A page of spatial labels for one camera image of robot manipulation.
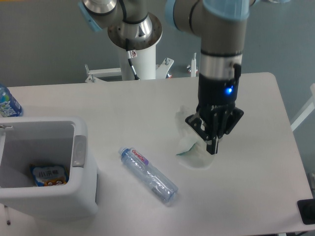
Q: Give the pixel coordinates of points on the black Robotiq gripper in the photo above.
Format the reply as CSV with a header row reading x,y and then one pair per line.
x,y
216,107

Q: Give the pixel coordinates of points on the white paper bag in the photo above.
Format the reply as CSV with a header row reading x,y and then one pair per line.
x,y
191,149

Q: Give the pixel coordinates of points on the clear plastic water bottle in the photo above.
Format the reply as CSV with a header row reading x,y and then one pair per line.
x,y
153,178

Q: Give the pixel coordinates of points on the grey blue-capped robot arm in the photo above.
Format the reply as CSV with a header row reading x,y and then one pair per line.
x,y
221,26

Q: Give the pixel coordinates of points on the white plastic trash can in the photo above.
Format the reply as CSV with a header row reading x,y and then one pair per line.
x,y
47,141

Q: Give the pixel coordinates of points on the black device at table edge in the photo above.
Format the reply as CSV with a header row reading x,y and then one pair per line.
x,y
307,211

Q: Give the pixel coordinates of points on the blue orange snack wrapper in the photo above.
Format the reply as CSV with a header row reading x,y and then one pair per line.
x,y
49,175

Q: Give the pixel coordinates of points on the blue labelled water bottle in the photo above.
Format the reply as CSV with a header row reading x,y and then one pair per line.
x,y
9,106

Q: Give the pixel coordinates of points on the white upright bracket red foot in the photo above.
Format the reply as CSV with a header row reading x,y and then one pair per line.
x,y
192,68

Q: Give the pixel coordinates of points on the white pedestal foot frame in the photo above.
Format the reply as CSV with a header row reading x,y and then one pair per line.
x,y
93,76

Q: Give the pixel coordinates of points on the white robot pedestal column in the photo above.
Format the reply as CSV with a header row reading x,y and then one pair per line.
x,y
144,63

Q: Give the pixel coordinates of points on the white frame at right edge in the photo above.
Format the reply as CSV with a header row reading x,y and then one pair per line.
x,y
305,111

